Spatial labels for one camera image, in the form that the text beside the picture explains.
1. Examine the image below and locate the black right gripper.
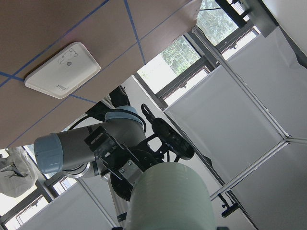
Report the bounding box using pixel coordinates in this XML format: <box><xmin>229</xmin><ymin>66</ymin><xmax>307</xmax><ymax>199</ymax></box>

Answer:
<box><xmin>84</xmin><ymin>126</ymin><xmax>163</xmax><ymax>201</ymax></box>

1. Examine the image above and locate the pale green plastic cup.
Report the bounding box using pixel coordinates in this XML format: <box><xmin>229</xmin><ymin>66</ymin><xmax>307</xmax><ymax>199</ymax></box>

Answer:
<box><xmin>125</xmin><ymin>162</ymin><xmax>217</xmax><ymax>230</ymax></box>

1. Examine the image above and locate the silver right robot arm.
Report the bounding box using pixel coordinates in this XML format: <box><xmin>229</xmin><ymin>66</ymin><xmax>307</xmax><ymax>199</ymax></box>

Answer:
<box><xmin>34</xmin><ymin>105</ymin><xmax>170</xmax><ymax>201</ymax></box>

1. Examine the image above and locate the cream rabbit serving tray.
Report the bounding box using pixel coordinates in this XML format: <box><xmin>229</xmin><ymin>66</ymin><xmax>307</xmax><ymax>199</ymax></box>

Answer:
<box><xmin>24</xmin><ymin>42</ymin><xmax>101</xmax><ymax>99</ymax></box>

